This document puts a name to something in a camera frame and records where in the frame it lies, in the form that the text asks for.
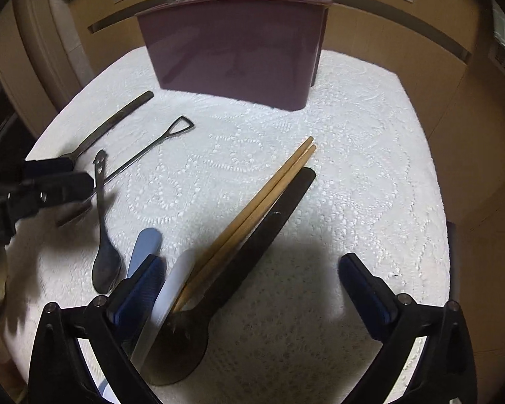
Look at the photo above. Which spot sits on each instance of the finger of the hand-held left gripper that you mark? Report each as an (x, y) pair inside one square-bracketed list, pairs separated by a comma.
[(63, 191), (46, 167)]

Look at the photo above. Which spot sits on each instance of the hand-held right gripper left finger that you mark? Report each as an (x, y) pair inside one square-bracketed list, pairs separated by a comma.
[(138, 290)]

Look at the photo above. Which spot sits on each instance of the black plastic spatula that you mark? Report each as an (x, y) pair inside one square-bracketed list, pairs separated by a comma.
[(244, 261)]

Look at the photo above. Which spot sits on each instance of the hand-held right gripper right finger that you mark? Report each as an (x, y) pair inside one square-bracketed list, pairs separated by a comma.
[(362, 286)]

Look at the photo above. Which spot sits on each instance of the purple plastic utensil container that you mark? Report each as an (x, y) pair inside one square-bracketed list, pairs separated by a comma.
[(235, 50)]

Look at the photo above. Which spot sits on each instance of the wooden chopstick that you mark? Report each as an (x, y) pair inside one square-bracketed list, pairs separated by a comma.
[(252, 221), (244, 218)]

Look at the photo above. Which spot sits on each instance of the dark metal spoon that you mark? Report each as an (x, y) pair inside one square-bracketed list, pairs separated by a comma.
[(104, 261)]

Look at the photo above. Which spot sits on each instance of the white plastic utensil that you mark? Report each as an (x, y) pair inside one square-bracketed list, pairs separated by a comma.
[(172, 286)]

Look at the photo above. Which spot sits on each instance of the white textured towel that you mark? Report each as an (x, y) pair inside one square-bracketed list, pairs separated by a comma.
[(340, 176)]

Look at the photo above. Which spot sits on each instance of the light blue plastic spoon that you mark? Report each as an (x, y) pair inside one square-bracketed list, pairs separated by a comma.
[(145, 244)]

